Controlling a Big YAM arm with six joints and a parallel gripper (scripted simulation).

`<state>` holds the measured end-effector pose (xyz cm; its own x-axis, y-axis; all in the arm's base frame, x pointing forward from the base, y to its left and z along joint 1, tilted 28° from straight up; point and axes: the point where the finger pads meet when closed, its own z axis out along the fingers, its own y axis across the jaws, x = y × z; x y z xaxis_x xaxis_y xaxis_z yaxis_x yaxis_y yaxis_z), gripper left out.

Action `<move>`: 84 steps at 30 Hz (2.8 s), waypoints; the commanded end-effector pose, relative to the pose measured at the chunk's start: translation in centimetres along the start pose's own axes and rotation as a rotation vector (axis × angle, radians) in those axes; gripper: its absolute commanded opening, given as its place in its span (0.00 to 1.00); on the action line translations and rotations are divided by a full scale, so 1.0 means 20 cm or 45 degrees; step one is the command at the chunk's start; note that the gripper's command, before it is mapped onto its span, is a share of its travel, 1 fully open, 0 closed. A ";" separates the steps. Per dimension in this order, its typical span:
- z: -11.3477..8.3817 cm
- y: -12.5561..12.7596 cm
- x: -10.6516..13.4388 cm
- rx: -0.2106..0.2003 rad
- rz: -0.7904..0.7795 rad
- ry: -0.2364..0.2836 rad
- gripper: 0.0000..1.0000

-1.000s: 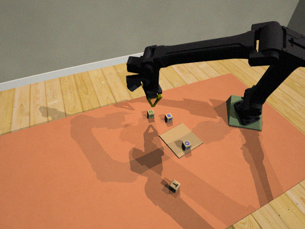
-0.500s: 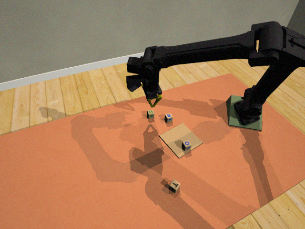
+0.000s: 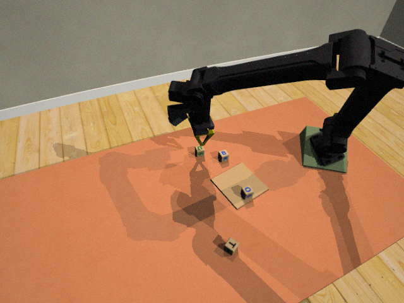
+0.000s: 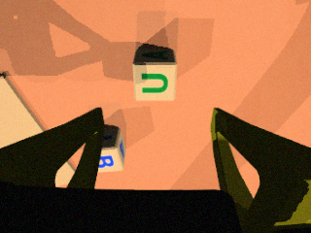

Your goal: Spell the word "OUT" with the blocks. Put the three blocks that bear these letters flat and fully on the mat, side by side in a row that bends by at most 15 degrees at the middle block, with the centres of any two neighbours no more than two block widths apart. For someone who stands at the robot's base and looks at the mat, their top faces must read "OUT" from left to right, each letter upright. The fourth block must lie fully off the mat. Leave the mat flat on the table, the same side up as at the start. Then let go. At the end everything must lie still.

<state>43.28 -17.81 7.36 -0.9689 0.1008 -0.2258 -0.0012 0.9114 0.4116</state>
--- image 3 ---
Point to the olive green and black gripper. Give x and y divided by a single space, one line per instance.
204 129

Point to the beige flat mat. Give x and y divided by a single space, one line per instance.
231 182

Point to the beige letter block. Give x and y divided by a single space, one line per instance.
199 150
231 246
247 192
223 155

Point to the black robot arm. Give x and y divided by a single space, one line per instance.
383 73

